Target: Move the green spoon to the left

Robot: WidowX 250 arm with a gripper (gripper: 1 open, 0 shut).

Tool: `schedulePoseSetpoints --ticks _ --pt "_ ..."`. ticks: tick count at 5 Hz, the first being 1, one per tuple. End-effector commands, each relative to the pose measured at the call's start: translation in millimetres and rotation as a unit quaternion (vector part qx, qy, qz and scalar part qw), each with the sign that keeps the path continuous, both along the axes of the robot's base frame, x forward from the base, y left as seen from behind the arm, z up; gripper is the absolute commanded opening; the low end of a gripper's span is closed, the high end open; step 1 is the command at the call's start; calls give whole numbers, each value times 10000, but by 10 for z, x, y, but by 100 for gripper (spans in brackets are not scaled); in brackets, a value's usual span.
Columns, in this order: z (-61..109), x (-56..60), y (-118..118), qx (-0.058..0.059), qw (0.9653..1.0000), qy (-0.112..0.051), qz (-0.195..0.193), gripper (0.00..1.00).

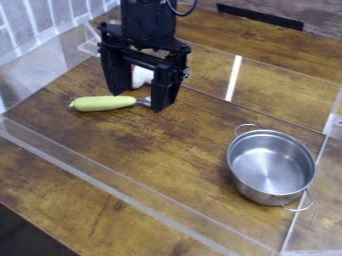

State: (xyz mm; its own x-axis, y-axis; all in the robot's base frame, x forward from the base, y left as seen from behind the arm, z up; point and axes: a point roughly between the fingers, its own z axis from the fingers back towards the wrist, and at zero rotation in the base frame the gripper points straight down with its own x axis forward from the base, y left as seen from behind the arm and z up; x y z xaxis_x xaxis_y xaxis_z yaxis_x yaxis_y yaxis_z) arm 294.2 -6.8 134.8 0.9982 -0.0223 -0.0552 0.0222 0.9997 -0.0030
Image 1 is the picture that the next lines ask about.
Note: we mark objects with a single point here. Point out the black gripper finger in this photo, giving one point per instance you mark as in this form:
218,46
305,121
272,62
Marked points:
165,88
117,70

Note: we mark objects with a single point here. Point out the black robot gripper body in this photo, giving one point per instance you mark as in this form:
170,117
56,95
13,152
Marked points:
145,36

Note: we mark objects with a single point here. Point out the red white plush mushroom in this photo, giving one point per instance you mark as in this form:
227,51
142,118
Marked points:
142,76

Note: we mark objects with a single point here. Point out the clear acrylic triangle stand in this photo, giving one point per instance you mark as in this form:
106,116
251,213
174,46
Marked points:
89,46

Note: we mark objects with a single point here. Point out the black bar on table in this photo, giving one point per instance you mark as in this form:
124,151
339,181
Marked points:
261,17

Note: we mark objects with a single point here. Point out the stainless steel pot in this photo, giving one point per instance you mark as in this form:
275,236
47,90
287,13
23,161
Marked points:
273,168

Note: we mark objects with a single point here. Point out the green handled metal spoon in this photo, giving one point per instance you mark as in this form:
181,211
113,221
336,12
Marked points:
106,103

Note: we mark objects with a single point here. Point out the clear acrylic enclosure wall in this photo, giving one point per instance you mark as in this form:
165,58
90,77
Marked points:
134,182

